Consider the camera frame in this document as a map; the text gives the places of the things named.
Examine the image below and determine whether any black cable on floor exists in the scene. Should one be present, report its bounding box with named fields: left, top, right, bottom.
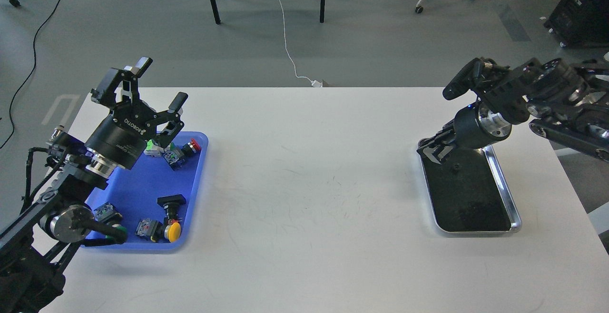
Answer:
left=0, top=0, right=110, bottom=150

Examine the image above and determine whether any yellow push button switch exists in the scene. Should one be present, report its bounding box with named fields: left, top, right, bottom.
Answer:
left=135, top=218, right=181, bottom=242

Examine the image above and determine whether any metal tray with black mat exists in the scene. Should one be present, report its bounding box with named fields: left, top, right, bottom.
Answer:
left=420, top=146, right=522, bottom=235

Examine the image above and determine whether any white power adapter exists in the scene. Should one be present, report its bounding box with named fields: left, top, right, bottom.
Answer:
left=311, top=80, right=324, bottom=88

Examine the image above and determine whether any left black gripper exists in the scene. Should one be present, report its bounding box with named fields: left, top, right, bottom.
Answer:
left=85, top=57, right=188, bottom=169

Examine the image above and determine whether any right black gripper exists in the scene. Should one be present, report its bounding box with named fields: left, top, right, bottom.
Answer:
left=417, top=103, right=512, bottom=164

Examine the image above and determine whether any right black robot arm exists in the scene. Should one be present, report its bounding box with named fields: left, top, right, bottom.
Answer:
left=417, top=57, right=608, bottom=164

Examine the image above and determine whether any green lit switch block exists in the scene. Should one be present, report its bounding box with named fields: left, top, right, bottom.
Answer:
left=143, top=139, right=165, bottom=157

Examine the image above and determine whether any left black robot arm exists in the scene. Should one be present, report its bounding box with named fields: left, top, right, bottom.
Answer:
left=0, top=57, right=188, bottom=313

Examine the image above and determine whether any blue plastic tray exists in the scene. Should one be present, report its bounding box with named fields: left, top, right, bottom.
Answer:
left=86, top=131, right=208, bottom=253

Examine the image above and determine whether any red push button switch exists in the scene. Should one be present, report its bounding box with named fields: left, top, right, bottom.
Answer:
left=161, top=139, right=202, bottom=170

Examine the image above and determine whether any green push button switch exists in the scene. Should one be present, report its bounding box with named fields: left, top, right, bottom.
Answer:
left=91, top=202, right=127, bottom=246

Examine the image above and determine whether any black push button switch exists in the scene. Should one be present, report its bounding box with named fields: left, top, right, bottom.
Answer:
left=157, top=194, right=187, bottom=225

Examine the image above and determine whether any black equipment case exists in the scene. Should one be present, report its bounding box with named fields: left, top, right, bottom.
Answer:
left=543, top=0, right=609, bottom=47

